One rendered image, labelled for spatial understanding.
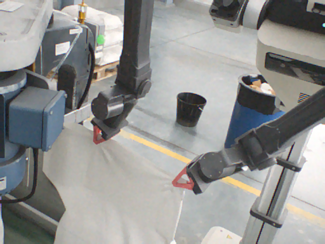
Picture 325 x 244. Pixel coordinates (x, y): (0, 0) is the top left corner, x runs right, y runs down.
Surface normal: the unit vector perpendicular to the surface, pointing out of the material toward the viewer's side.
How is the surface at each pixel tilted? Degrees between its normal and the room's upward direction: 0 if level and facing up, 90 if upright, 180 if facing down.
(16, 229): 0
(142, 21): 103
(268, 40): 40
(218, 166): 75
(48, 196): 90
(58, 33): 90
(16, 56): 90
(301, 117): 93
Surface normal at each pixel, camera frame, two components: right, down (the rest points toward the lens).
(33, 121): -0.08, 0.43
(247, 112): -0.65, 0.28
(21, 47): 0.90, 0.33
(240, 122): -0.80, 0.18
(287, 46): -0.18, -0.47
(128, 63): -0.65, 0.52
